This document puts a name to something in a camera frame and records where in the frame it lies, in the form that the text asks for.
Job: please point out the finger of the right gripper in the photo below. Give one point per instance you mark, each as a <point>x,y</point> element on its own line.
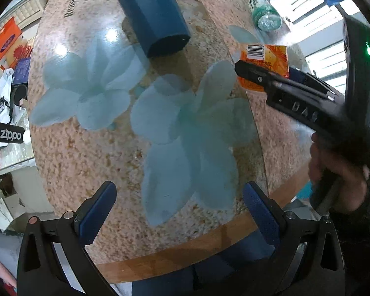
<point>310,81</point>

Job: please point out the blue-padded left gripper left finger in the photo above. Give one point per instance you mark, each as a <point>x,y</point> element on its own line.
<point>39,270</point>

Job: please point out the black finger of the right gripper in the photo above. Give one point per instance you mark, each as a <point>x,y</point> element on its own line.
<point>252,77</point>

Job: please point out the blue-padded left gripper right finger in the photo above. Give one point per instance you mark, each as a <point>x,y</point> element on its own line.
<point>307,259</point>

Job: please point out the orange snack packet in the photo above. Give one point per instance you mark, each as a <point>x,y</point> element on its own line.
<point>270,57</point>

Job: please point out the dark blue plastic cup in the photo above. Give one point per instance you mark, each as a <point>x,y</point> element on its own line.
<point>158,25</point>

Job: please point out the person's right hand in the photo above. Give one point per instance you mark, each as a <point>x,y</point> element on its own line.
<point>337,184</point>

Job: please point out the clear green-label jar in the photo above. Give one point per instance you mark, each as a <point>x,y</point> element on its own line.
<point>264,15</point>

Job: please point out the black Zippo tube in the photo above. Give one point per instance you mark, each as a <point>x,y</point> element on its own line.
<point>11,134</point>

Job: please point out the black mug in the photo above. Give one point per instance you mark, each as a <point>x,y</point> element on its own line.
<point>19,93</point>

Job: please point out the dark blue small box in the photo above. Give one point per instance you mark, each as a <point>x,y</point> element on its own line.
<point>21,71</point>

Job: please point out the orange gift bag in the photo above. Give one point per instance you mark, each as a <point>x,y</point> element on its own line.
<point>8,35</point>

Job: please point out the white TV cabinet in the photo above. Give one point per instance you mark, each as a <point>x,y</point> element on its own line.
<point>24,12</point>

